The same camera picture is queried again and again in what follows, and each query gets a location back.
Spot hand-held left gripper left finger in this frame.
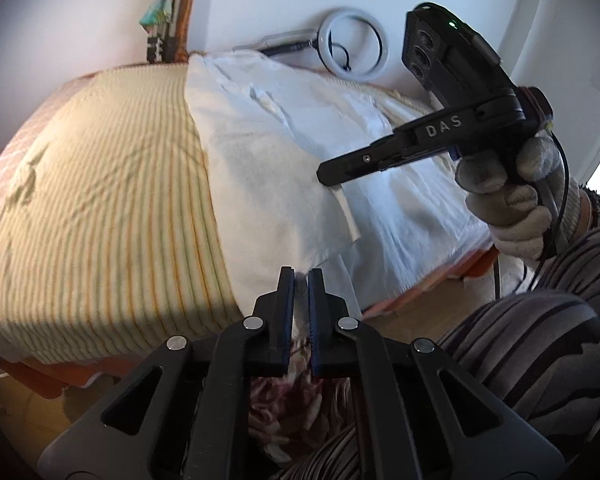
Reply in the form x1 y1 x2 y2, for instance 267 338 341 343
37 266 297 480

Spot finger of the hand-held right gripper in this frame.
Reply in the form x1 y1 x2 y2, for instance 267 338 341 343
316 91 527 187

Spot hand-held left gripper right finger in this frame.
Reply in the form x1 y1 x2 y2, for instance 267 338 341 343
307 268 567 480

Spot white garment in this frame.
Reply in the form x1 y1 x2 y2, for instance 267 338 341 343
184 52 496 312

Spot person's right forearm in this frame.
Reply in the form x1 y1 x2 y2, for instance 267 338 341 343
535 182 600 321

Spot person's right hand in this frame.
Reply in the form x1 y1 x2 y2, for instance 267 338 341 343
455 135 588 262

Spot black phone holder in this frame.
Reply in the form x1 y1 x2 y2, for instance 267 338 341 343
327 27 355 73

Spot dark red floral cloth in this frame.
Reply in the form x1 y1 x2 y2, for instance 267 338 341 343
247 335 356 466

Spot yellow striped blanket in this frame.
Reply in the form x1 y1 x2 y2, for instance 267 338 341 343
0 67 433 366

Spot person's striped trousers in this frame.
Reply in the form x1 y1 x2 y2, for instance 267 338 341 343
280 290 600 480

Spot orange wooden board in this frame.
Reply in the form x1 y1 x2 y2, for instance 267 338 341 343
172 0 202 61

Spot white ring light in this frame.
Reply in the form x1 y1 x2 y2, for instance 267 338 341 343
314 9 392 82

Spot black ring light stand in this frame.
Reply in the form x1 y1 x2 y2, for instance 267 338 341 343
257 40 321 57

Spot grey ring light cable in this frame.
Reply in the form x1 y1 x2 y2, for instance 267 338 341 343
232 31 311 52

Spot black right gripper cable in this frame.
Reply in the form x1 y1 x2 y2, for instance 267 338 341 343
492 127 571 306

